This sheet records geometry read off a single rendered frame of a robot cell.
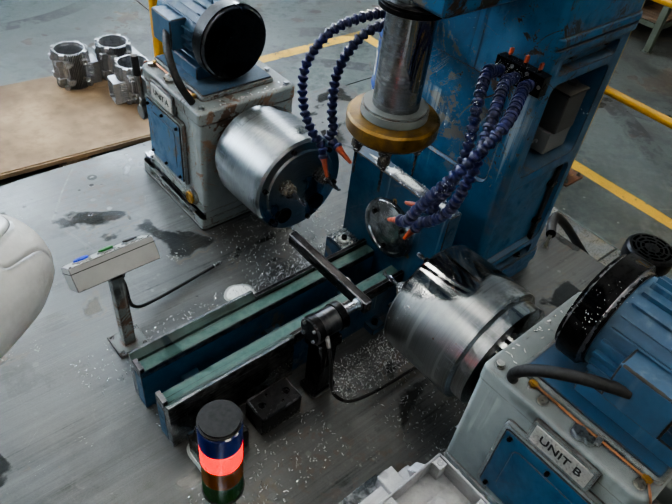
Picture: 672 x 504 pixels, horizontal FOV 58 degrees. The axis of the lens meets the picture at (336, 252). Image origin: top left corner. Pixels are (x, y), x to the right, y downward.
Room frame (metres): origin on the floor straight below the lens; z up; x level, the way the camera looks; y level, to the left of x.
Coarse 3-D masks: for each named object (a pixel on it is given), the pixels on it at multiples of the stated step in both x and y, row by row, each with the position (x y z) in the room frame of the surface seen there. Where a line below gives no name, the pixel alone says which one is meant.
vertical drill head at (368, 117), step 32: (384, 32) 1.03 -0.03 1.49; (416, 32) 1.00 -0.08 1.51; (384, 64) 1.01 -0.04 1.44; (416, 64) 1.00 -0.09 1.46; (384, 96) 1.00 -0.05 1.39; (416, 96) 1.01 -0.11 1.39; (352, 128) 0.99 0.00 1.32; (384, 128) 0.98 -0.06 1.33; (416, 128) 0.99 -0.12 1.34; (384, 160) 0.97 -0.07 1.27
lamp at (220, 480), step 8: (200, 464) 0.41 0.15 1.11; (240, 464) 0.41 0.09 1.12; (232, 472) 0.40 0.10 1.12; (240, 472) 0.41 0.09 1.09; (208, 480) 0.39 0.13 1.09; (216, 480) 0.39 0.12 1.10; (224, 480) 0.39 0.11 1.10; (232, 480) 0.40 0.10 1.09; (216, 488) 0.39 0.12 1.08; (224, 488) 0.39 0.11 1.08
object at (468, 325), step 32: (448, 256) 0.85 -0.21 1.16; (480, 256) 0.88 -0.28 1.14; (416, 288) 0.78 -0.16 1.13; (448, 288) 0.77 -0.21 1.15; (480, 288) 0.77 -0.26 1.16; (512, 288) 0.79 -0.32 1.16; (416, 320) 0.74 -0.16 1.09; (448, 320) 0.72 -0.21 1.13; (480, 320) 0.71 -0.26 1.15; (512, 320) 0.72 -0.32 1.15; (416, 352) 0.71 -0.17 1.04; (448, 352) 0.68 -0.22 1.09; (480, 352) 0.67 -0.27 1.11; (448, 384) 0.66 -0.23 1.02
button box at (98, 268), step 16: (144, 240) 0.86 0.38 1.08; (96, 256) 0.80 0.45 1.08; (112, 256) 0.81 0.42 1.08; (128, 256) 0.82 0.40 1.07; (144, 256) 0.84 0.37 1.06; (64, 272) 0.77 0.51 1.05; (80, 272) 0.76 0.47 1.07; (96, 272) 0.77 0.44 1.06; (112, 272) 0.79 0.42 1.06; (80, 288) 0.74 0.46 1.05
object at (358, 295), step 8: (296, 232) 1.00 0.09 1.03; (296, 240) 0.98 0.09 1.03; (304, 240) 0.98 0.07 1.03; (296, 248) 0.98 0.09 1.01; (304, 248) 0.96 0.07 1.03; (312, 248) 0.96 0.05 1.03; (304, 256) 0.96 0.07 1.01; (312, 256) 0.94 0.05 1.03; (320, 256) 0.94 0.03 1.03; (312, 264) 0.94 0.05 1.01; (320, 264) 0.92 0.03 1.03; (328, 264) 0.92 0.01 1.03; (320, 272) 0.92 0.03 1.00; (328, 272) 0.90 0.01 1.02; (336, 272) 0.90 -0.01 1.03; (328, 280) 0.90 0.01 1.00; (336, 280) 0.88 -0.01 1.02; (344, 280) 0.88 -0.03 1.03; (344, 288) 0.86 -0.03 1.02; (352, 288) 0.86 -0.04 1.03; (352, 296) 0.85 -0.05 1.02; (360, 296) 0.84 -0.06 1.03; (368, 304) 0.82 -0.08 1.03
